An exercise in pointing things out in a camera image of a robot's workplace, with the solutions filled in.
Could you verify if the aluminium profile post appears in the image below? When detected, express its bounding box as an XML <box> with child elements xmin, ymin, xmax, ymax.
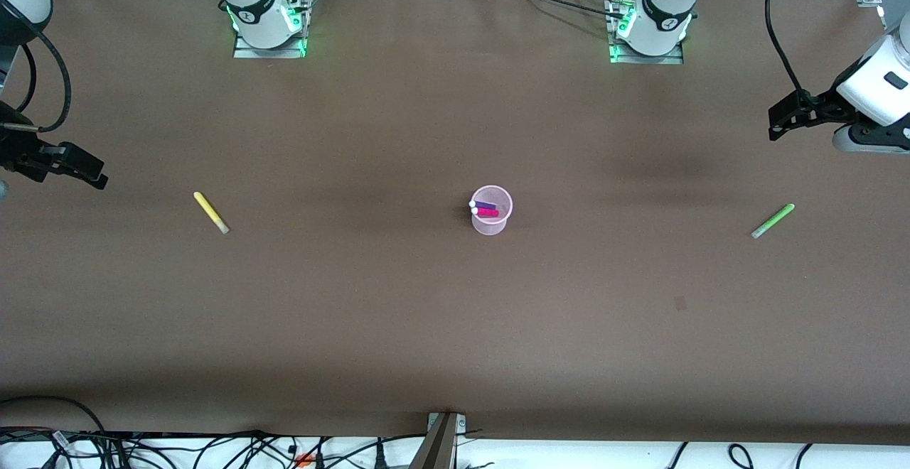
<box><xmin>412</xmin><ymin>412</ymin><xmax>466</xmax><ymax>469</ymax></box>

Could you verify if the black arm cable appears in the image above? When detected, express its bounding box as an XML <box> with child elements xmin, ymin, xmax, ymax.
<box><xmin>764</xmin><ymin>0</ymin><xmax>809</xmax><ymax>97</ymax></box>
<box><xmin>0</xmin><ymin>0</ymin><xmax>73</xmax><ymax>133</ymax></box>

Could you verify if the green marker pen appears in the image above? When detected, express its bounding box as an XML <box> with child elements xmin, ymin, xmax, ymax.
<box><xmin>751</xmin><ymin>203</ymin><xmax>796</xmax><ymax>239</ymax></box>

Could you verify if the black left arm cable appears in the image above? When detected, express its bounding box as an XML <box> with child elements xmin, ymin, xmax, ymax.
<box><xmin>764</xmin><ymin>0</ymin><xmax>809</xmax><ymax>97</ymax></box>

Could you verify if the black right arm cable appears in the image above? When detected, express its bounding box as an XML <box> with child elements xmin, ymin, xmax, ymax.
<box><xmin>0</xmin><ymin>0</ymin><xmax>73</xmax><ymax>133</ymax></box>

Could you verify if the yellow marker pen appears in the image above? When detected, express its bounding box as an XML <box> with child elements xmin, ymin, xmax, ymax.
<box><xmin>193</xmin><ymin>192</ymin><xmax>230</xmax><ymax>235</ymax></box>

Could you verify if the pink translucent pen holder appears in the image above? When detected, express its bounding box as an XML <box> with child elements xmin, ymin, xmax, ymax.
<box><xmin>470</xmin><ymin>185</ymin><xmax>514</xmax><ymax>237</ymax></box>

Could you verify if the black looping cable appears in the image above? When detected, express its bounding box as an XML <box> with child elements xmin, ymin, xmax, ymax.
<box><xmin>0</xmin><ymin>396</ymin><xmax>107</xmax><ymax>436</ymax></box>

